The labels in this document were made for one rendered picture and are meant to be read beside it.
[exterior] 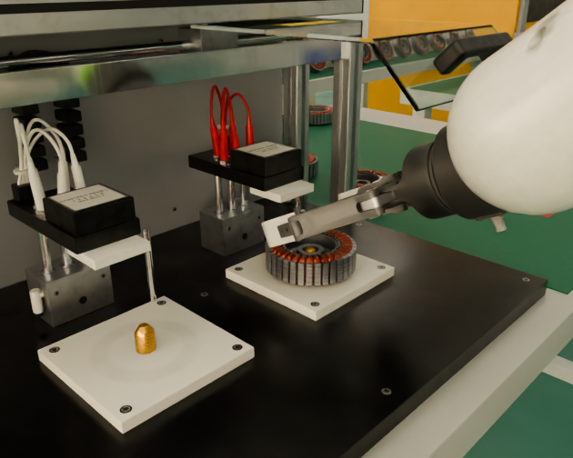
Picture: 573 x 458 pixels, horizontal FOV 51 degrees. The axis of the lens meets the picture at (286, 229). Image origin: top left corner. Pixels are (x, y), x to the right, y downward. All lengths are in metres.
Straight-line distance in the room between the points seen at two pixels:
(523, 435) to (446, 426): 1.21
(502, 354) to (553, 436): 1.13
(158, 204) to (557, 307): 0.55
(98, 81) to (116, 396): 0.29
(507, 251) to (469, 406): 0.37
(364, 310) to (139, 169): 0.37
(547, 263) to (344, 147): 0.33
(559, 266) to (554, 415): 1.02
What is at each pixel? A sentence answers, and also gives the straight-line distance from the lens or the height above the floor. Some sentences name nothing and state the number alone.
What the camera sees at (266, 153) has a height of 0.92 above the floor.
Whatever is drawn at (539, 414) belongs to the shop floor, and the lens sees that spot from 1.87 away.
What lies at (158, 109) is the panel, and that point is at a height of 0.95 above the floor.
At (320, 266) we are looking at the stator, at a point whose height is 0.81.
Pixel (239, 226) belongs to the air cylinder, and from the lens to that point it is 0.81.
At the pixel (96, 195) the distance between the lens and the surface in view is 0.61.
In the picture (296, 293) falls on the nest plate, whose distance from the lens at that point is 0.69.
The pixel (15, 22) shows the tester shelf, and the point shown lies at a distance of 0.59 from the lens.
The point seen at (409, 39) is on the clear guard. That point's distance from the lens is 0.63.
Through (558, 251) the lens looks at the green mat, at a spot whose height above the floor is 0.75.
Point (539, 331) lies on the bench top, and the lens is 0.74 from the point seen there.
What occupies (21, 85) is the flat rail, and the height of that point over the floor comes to 1.03.
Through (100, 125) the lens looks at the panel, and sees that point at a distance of 0.81.
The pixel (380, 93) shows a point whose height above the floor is 0.31.
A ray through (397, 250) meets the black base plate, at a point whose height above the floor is 0.77.
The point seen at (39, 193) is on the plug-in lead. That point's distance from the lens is 0.64.
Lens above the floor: 1.12
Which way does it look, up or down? 23 degrees down
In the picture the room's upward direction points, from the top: straight up
